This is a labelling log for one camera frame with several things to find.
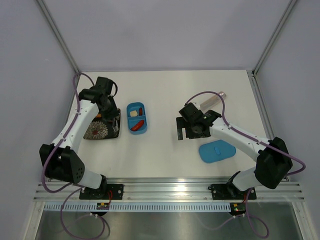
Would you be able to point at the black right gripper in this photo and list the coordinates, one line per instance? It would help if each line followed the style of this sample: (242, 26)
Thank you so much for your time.
(182, 123)

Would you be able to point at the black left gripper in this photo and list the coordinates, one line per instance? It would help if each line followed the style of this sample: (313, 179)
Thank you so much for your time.
(114, 113)

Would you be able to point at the long red sausage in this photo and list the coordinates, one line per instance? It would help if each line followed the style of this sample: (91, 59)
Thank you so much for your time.
(138, 126)

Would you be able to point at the metal serving tongs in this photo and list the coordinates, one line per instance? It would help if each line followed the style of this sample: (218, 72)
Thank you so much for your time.
(115, 126)

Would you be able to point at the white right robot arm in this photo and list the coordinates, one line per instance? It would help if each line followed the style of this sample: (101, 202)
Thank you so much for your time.
(271, 158)

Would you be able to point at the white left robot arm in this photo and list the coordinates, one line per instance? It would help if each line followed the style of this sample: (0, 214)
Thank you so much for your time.
(60, 159)

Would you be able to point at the blue two-compartment lunch box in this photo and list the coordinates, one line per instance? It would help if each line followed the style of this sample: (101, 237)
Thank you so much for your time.
(131, 121)

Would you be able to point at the blue lunch box lid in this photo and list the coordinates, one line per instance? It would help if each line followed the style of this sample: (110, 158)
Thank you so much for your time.
(216, 151)

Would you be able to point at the dark floral square plate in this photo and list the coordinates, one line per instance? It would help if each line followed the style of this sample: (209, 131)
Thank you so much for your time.
(100, 129)

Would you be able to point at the beige translucent cutlery case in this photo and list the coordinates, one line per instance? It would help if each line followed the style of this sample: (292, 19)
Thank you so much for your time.
(210, 103)

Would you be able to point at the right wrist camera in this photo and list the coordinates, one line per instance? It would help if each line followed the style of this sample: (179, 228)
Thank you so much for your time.
(190, 113)

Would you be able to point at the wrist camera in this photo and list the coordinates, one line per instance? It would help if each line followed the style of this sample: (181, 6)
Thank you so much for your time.
(190, 113)
(106, 85)

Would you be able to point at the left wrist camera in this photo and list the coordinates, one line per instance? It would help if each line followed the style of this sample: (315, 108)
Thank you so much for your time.
(106, 85)

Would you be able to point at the aluminium front rail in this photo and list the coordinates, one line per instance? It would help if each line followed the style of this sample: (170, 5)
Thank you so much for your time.
(195, 189)

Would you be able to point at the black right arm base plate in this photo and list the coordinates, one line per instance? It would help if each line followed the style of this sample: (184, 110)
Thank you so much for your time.
(226, 192)

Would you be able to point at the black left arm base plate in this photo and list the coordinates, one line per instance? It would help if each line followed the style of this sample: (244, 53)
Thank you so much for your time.
(111, 191)

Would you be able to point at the white slotted cable duct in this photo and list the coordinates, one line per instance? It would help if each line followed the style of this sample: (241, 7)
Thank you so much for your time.
(157, 207)

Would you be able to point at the left aluminium frame post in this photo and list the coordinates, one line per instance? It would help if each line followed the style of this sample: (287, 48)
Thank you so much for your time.
(44, 9)

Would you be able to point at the aluminium frame post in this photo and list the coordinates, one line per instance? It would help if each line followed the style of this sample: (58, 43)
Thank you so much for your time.
(274, 36)
(44, 9)

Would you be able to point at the right aluminium frame post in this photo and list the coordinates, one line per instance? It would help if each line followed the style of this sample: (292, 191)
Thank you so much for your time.
(274, 36)

